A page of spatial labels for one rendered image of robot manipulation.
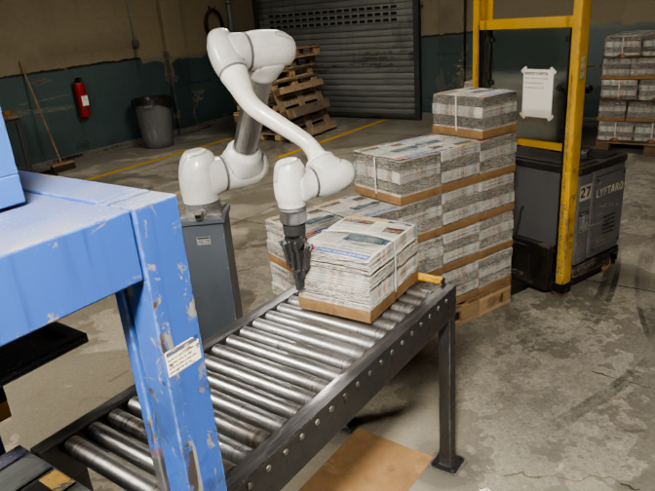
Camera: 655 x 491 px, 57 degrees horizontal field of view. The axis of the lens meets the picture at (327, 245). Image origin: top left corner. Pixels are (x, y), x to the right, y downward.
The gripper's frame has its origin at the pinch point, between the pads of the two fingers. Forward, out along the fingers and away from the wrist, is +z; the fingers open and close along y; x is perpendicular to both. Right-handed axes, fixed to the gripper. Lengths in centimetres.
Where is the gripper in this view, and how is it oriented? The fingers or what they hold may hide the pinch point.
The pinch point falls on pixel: (299, 279)
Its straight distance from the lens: 204.1
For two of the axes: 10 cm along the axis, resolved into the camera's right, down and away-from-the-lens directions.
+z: 0.7, 9.3, 3.6
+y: -8.1, -1.5, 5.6
